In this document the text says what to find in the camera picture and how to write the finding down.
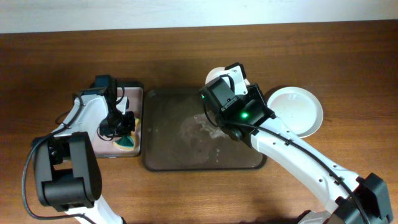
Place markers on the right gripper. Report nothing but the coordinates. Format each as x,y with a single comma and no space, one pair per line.
254,93

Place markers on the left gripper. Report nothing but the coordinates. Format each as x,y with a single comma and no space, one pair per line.
129,127

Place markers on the green yellow sponge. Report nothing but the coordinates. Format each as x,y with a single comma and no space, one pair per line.
130,142

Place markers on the white front plate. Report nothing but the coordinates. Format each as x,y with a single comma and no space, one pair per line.
299,109

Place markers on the pink plate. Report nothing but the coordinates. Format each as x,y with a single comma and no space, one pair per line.
214,73

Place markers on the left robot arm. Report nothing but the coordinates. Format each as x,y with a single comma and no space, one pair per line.
67,175

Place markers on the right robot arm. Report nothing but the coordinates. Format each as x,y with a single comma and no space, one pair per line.
346,197

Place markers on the small black soapy tray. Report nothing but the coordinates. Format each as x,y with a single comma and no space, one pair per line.
136,102

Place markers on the large brown serving tray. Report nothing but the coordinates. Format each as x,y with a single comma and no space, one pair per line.
177,136

